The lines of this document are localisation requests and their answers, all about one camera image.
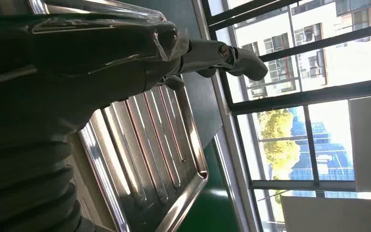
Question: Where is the stainless steel scale tray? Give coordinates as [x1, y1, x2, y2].
[27, 0, 209, 232]

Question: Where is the beige building outside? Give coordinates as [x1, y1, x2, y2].
[227, 0, 371, 101]

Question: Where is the blue glass building outside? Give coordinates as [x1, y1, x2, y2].
[287, 107, 359, 199]

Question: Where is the silver conveyor side rail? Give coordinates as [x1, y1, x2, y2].
[212, 133, 253, 232]

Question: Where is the dark window frame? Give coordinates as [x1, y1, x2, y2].
[200, 0, 371, 232]

